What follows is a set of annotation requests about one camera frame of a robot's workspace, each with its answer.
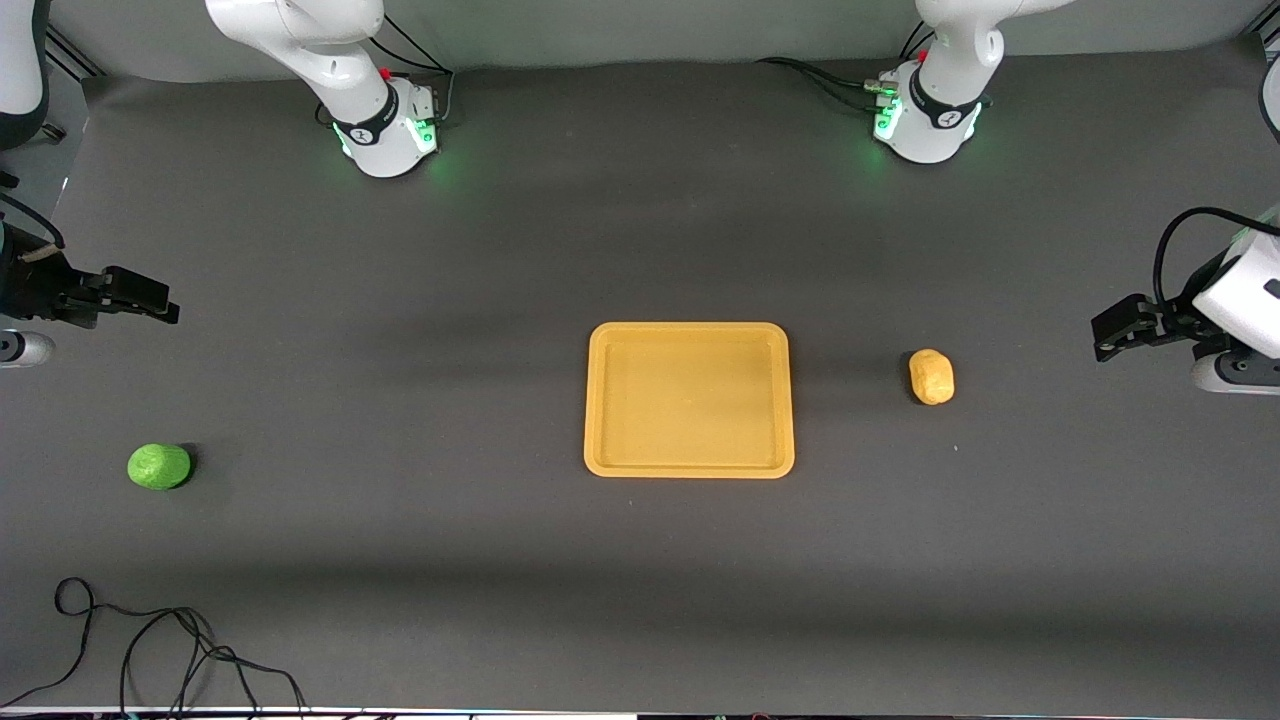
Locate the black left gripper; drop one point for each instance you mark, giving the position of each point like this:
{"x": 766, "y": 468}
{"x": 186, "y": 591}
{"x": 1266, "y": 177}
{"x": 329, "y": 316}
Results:
{"x": 1172, "y": 323}

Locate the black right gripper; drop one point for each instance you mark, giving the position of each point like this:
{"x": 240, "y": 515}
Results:
{"x": 28, "y": 290}

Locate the green toy apple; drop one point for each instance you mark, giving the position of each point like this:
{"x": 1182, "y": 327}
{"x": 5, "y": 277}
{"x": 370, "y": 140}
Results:
{"x": 159, "y": 467}

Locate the yellow toy potato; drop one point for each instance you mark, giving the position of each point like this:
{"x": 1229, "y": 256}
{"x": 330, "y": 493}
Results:
{"x": 931, "y": 377}

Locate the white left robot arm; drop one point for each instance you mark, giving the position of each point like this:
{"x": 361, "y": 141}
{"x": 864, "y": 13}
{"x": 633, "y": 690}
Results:
{"x": 950, "y": 95}

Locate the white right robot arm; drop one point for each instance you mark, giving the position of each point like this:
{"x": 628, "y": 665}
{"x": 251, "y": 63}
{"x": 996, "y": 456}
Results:
{"x": 330, "y": 60}

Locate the yellow plastic tray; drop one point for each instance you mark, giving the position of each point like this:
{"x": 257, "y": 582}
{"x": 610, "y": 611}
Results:
{"x": 690, "y": 400}

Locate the aluminium frame rail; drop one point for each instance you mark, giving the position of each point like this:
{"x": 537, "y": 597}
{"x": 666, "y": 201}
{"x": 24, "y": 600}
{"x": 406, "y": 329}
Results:
{"x": 72, "y": 52}

